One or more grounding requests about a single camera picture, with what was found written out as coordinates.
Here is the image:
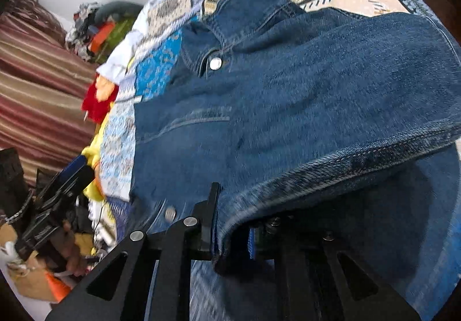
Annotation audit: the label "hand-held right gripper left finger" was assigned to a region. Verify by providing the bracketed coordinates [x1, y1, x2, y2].
[45, 182, 222, 321]

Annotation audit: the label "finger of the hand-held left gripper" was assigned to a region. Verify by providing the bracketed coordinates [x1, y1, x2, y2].
[36, 164, 95, 212]
[54, 156, 87, 189]

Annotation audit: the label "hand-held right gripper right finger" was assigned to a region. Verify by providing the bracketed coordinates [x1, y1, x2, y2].
[248, 216, 422, 321]

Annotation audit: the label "blue denim jeans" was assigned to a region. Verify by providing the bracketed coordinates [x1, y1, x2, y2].
[128, 0, 461, 321]

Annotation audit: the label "pile of mixed clothes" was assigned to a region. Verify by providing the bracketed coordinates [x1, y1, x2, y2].
[65, 1, 119, 62]

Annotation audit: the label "person's left hand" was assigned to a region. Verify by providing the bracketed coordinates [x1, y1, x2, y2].
[59, 220, 89, 276]

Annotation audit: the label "yellow cloth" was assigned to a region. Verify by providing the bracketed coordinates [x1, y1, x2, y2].
[81, 116, 116, 200]

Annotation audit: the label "dark object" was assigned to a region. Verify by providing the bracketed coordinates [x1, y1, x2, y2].
[0, 147, 27, 217]

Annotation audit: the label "red plush toy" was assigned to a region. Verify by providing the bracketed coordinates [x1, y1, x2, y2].
[82, 74, 120, 124]

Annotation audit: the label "striped maroon curtain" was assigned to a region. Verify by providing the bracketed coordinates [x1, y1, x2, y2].
[0, 0, 99, 185]

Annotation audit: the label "white shirt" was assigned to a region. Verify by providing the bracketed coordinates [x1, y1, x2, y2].
[96, 1, 164, 88]

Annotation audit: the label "orange box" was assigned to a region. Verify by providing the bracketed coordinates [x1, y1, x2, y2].
[89, 22, 116, 52]

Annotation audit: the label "patchwork printed blanket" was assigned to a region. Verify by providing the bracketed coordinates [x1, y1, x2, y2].
[97, 0, 443, 246]

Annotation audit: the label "grey cushion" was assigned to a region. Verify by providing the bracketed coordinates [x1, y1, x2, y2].
[97, 0, 145, 21]

